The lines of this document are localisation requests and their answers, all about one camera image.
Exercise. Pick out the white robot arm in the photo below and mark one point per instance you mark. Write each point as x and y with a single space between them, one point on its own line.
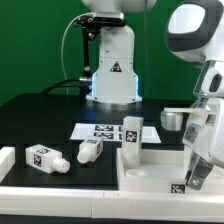
195 34

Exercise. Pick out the white left fence bar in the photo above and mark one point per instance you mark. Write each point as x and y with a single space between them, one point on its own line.
7 160

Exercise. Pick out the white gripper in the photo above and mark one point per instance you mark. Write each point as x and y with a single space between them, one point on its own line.
204 133

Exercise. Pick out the white marker sheet with tags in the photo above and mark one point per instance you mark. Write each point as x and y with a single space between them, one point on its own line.
111 132

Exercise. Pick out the white fence bar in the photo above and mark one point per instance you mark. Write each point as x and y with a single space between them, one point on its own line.
7 160
111 204

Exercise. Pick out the grey camera on black stand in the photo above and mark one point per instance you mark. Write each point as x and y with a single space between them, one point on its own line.
91 25

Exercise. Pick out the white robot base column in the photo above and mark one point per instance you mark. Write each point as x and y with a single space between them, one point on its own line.
115 84

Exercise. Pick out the white front fence bar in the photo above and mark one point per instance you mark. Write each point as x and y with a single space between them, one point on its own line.
111 204

